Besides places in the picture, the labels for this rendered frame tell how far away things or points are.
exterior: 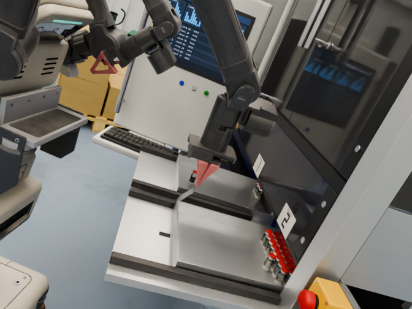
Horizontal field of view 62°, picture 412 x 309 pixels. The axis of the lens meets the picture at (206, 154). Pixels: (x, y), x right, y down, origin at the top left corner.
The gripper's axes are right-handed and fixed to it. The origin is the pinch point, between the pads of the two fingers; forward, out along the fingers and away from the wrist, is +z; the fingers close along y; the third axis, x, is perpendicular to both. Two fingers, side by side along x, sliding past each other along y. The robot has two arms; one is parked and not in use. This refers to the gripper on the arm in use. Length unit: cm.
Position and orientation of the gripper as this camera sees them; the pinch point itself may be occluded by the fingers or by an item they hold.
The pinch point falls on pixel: (197, 182)
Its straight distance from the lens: 75.3
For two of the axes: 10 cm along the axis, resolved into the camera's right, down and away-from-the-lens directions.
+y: 9.3, 2.9, 2.0
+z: -3.5, 8.7, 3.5
